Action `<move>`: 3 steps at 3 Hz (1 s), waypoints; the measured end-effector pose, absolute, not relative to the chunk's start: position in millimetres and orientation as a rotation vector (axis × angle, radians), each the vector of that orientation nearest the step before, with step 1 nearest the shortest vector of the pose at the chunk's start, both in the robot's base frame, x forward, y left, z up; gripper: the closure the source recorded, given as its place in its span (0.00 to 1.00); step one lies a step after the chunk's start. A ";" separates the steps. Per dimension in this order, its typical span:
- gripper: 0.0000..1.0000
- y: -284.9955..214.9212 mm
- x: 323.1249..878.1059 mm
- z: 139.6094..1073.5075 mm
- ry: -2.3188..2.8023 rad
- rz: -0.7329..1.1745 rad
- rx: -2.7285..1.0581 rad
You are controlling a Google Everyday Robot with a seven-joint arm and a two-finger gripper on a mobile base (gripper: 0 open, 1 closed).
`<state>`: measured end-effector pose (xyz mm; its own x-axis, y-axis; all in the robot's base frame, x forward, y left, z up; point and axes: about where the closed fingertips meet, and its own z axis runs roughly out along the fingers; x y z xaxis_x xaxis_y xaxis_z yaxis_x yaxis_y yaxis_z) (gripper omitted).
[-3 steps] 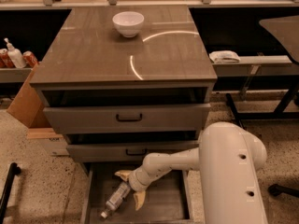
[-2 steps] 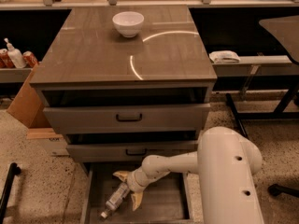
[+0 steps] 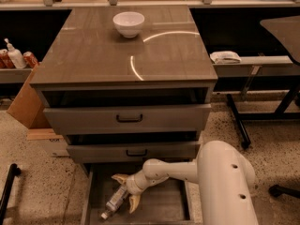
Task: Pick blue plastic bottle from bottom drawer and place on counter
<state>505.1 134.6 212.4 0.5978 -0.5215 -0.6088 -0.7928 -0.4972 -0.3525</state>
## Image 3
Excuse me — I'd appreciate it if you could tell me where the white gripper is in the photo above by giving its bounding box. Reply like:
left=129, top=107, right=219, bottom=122
left=112, top=171, right=157, bottom=214

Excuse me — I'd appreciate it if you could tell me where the clear plastic water bottle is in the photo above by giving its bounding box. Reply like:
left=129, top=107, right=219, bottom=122
left=100, top=185, right=128, bottom=220

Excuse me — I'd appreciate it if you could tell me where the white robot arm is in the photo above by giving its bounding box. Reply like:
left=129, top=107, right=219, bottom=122
left=112, top=141, right=259, bottom=225

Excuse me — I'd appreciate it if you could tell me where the middle grey drawer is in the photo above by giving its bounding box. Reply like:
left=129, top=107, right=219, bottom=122
left=67, top=142, right=200, bottom=163

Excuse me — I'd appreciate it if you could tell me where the bottom open grey drawer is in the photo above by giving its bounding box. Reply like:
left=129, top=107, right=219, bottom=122
left=81, top=162, right=192, bottom=225

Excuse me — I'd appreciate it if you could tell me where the top grey drawer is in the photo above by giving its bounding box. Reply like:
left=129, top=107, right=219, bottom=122
left=44, top=104, right=211, bottom=135

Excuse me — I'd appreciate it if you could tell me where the grey drawer cabinet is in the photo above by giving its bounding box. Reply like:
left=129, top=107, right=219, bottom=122
left=29, top=5, right=218, bottom=173

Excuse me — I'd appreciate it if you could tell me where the white pump bottle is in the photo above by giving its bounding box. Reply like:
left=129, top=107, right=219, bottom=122
left=5, top=38, right=26, bottom=69

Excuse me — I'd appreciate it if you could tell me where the white box on floor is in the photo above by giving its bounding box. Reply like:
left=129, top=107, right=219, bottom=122
left=26, top=128, right=68, bottom=158

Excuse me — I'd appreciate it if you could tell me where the black bar lower left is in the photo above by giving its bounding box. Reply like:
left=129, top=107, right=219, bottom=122
left=0, top=163, right=21, bottom=225

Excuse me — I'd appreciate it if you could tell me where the brown cardboard box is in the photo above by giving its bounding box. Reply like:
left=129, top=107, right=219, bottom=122
left=7, top=67, right=51, bottom=129

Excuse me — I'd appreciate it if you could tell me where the black chair base leg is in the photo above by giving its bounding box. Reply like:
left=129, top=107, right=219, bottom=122
left=268, top=185, right=300, bottom=199

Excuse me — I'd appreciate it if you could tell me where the folded white cloth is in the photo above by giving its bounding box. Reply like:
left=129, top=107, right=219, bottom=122
left=210, top=51, right=241, bottom=64

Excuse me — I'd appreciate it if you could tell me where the left grey shelf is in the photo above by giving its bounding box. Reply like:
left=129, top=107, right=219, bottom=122
left=0, top=68, right=32, bottom=84

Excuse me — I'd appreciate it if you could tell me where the grey shelf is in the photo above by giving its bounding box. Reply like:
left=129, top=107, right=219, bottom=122
left=0, top=68, right=32, bottom=84
left=214, top=55, right=300, bottom=78

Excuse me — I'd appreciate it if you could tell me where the red soda can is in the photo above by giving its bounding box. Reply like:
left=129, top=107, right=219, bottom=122
left=0, top=49, right=14, bottom=68
left=23, top=52, right=39, bottom=68

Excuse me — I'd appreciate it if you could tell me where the white ceramic bowl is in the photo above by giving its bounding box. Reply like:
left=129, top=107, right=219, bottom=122
left=112, top=11, right=145, bottom=38

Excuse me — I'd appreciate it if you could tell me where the red soda can left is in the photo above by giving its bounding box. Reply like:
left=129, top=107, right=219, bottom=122
left=0, top=49, right=14, bottom=68

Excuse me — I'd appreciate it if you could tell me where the right grey shelf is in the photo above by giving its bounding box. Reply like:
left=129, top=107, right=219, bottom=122
left=214, top=55, right=300, bottom=78

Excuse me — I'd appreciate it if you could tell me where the grey round table top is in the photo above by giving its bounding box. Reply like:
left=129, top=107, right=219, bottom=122
left=260, top=16, right=300, bottom=65

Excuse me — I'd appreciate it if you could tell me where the black middle drawer handle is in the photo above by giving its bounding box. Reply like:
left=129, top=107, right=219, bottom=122
left=126, top=149, right=148, bottom=158

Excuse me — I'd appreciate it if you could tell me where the black drawer handle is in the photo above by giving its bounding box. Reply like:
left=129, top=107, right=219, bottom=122
left=115, top=114, right=143, bottom=123
left=126, top=149, right=148, bottom=158

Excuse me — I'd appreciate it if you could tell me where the black top drawer handle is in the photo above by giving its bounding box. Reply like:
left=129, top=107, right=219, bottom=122
left=115, top=114, right=143, bottom=123

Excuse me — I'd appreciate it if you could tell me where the black table leg frame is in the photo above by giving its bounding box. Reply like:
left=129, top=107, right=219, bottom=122
left=226, top=83, right=300, bottom=149

